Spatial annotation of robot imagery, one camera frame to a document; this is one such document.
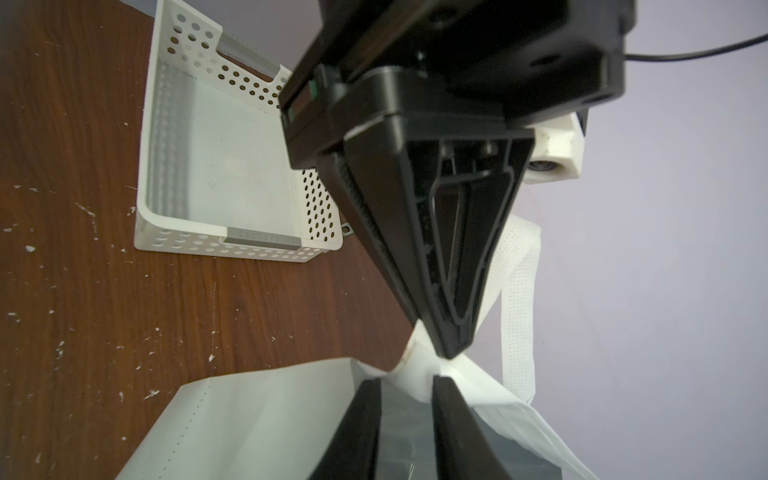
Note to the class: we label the white perforated plastic basket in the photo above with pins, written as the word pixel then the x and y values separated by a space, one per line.
pixel 214 175

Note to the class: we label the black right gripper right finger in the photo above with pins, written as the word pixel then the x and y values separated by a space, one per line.
pixel 461 450

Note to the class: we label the white insulated delivery bag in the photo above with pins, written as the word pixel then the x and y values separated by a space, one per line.
pixel 277 424

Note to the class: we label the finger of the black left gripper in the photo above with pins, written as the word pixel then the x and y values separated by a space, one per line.
pixel 334 172

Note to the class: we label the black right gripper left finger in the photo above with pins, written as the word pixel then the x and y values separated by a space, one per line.
pixel 353 450

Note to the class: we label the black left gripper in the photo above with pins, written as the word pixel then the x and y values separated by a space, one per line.
pixel 439 194

